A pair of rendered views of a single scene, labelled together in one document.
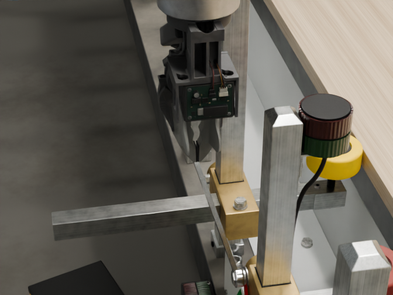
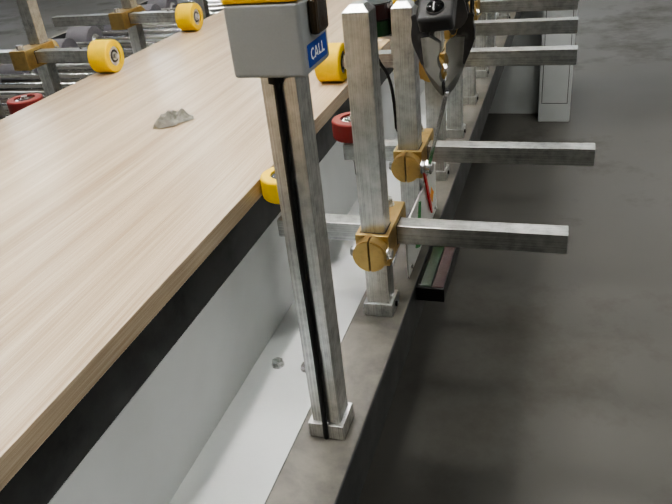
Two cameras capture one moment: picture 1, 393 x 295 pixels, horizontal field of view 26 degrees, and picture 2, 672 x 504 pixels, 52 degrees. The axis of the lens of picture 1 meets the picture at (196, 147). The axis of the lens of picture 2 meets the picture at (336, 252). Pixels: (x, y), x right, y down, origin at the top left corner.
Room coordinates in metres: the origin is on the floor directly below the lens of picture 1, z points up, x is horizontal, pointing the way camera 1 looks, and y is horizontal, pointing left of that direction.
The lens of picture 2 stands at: (1.82, 0.35, 1.31)
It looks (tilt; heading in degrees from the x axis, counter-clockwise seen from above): 30 degrees down; 211
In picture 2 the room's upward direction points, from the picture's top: 6 degrees counter-clockwise
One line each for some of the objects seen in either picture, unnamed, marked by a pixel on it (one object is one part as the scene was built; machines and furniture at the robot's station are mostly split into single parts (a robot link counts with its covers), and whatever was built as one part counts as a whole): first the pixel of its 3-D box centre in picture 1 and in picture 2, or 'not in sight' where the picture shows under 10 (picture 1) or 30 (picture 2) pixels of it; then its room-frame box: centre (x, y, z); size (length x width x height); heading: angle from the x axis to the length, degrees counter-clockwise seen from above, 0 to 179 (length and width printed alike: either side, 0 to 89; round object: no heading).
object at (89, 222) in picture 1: (201, 209); (415, 232); (0.98, -0.01, 0.82); 0.44 x 0.03 x 0.04; 101
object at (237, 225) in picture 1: (231, 197); (380, 234); (1.01, -0.05, 0.82); 0.14 x 0.06 x 0.05; 11
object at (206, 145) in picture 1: (212, 135); (435, 61); (0.85, -0.02, 1.04); 0.06 x 0.03 x 0.09; 11
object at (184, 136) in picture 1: (186, 138); (457, 60); (0.84, 0.01, 1.04); 0.06 x 0.03 x 0.09; 11
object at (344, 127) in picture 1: (324, 116); (374, 9); (0.79, -0.14, 1.10); 0.06 x 0.06 x 0.02
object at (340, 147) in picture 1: (323, 134); (375, 25); (0.79, -0.14, 1.08); 0.06 x 0.06 x 0.02
